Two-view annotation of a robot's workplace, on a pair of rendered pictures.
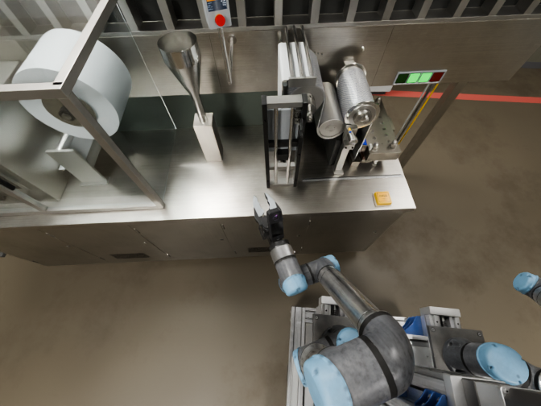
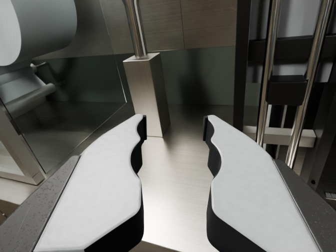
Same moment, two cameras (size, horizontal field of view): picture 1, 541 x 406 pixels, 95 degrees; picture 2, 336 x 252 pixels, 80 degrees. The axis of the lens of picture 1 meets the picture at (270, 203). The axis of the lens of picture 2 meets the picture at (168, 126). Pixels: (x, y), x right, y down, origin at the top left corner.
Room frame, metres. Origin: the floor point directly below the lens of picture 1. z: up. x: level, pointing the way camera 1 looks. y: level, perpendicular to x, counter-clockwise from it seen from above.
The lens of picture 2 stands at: (0.36, -0.01, 1.30)
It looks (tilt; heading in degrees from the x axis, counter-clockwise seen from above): 31 degrees down; 24
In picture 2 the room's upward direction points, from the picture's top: 9 degrees counter-clockwise
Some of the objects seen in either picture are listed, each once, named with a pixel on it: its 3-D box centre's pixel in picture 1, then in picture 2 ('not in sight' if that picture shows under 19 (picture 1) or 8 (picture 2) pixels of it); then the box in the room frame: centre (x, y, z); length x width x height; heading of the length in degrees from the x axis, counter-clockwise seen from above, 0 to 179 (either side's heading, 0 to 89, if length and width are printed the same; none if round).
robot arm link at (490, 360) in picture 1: (495, 362); not in sight; (-0.11, -0.76, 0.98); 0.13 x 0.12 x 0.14; 57
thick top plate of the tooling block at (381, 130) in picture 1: (373, 128); not in sight; (1.00, -0.59, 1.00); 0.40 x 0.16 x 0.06; 1
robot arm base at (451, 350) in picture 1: (470, 358); not in sight; (-0.10, -0.76, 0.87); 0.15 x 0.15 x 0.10
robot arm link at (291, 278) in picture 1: (291, 275); not in sight; (0.17, -0.06, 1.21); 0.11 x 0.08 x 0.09; 18
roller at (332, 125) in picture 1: (327, 109); not in sight; (0.96, -0.29, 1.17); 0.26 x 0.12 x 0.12; 1
